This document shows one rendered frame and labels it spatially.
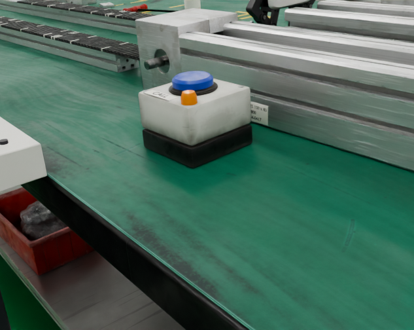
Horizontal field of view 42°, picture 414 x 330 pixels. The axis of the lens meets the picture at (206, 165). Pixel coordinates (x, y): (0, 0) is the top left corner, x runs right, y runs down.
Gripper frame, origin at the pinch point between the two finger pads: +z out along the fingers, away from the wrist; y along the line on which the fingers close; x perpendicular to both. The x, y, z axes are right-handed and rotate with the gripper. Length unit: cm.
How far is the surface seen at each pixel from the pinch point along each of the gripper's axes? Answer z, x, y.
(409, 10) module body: -5.4, 19.3, -2.4
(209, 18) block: -6.6, 4.3, 18.7
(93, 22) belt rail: 2, -55, 2
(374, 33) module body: -3.6, 18.3, 3.9
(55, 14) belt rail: 2, -74, 1
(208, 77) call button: -4.4, 18.2, 31.4
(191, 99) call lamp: -3.6, 20.2, 35.3
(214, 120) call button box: -1.1, 20.6, 33.0
